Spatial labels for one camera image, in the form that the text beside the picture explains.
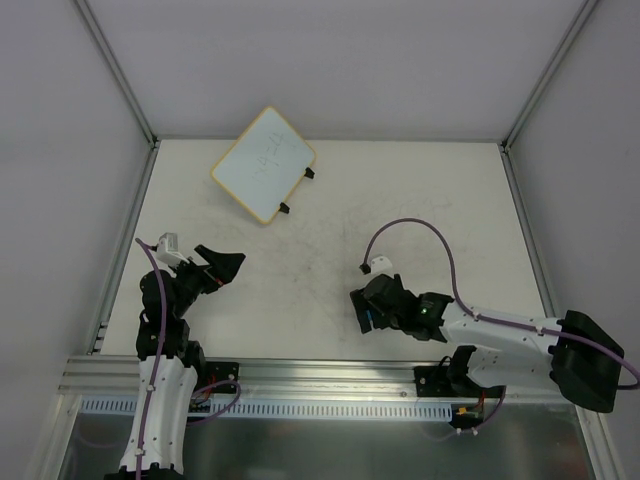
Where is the aluminium frame post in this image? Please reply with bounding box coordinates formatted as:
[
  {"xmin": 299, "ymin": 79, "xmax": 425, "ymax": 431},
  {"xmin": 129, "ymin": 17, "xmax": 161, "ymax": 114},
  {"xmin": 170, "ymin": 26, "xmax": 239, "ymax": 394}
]
[
  {"xmin": 72, "ymin": 0, "xmax": 158, "ymax": 147},
  {"xmin": 501, "ymin": 0, "xmax": 600, "ymax": 153}
]

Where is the right aluminium frame post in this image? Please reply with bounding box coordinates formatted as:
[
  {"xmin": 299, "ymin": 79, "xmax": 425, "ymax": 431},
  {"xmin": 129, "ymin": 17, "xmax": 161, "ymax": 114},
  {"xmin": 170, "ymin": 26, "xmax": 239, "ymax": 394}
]
[{"xmin": 501, "ymin": 0, "xmax": 600, "ymax": 153}]

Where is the yellow framed whiteboard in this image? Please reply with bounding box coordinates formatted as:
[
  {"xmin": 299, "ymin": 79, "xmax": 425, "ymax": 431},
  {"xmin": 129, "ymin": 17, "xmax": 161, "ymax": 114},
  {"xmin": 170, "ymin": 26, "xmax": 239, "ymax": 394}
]
[{"xmin": 210, "ymin": 106, "xmax": 317, "ymax": 225}]

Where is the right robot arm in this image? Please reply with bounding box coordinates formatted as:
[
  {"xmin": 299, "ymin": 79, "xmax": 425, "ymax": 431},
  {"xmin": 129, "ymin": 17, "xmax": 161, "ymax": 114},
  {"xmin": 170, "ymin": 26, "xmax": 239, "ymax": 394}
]
[{"xmin": 350, "ymin": 274, "xmax": 624, "ymax": 413}]

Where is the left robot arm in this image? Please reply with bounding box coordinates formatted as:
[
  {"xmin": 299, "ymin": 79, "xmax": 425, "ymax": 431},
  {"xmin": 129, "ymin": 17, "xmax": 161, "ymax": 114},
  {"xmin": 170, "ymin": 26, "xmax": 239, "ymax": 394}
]
[{"xmin": 111, "ymin": 233, "xmax": 246, "ymax": 479}]

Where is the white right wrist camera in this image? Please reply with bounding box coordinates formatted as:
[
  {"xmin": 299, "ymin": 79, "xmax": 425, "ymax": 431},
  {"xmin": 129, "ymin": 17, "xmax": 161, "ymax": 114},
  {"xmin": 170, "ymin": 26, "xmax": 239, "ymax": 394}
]
[{"xmin": 359, "ymin": 255, "xmax": 393, "ymax": 275}]

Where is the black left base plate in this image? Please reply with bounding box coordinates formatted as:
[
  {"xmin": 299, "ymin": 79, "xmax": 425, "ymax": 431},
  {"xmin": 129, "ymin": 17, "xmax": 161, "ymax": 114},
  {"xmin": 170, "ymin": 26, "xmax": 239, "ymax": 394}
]
[{"xmin": 196, "ymin": 360, "xmax": 240, "ymax": 395}]

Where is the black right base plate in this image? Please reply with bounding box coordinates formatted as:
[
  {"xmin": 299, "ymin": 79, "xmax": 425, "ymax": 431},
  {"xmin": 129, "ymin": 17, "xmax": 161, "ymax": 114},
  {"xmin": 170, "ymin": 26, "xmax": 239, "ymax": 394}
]
[{"xmin": 413, "ymin": 364, "xmax": 504, "ymax": 399}]

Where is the aluminium front rail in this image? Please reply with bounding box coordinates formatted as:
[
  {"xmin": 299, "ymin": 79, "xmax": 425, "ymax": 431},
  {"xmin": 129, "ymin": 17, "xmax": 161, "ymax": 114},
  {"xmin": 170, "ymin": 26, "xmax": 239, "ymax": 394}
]
[{"xmin": 57, "ymin": 354, "xmax": 601, "ymax": 406}]

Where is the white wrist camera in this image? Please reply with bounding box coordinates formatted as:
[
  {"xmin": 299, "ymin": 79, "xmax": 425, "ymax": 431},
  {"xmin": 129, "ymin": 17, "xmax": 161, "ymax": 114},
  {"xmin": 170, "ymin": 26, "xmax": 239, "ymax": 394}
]
[
  {"xmin": 155, "ymin": 232, "xmax": 188, "ymax": 268},
  {"xmin": 359, "ymin": 255, "xmax": 393, "ymax": 275}
]

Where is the white slotted cable duct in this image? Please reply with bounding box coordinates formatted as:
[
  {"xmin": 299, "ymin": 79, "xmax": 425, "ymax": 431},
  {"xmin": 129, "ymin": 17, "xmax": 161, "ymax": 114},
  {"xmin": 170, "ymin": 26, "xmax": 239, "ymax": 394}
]
[{"xmin": 79, "ymin": 398, "xmax": 454, "ymax": 422}]

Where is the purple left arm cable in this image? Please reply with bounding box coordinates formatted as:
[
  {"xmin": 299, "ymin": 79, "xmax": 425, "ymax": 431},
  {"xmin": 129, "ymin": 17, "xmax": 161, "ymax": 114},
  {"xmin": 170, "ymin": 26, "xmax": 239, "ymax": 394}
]
[{"xmin": 134, "ymin": 238, "xmax": 242, "ymax": 474}]

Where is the left aluminium frame post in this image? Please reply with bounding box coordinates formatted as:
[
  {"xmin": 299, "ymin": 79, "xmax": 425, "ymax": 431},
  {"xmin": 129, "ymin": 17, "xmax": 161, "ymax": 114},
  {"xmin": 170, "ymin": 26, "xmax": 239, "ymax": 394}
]
[{"xmin": 72, "ymin": 0, "xmax": 158, "ymax": 147}]

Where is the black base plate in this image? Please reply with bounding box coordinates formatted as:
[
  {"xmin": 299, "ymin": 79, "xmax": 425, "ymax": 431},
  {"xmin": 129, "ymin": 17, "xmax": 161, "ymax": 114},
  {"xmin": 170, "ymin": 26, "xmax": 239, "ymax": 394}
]
[
  {"xmin": 413, "ymin": 364, "xmax": 504, "ymax": 399},
  {"xmin": 196, "ymin": 360, "xmax": 240, "ymax": 395}
]

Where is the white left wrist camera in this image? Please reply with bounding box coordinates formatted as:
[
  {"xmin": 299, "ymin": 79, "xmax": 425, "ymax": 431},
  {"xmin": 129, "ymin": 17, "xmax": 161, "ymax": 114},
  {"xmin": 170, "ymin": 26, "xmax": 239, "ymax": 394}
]
[{"xmin": 155, "ymin": 232, "xmax": 188, "ymax": 268}]

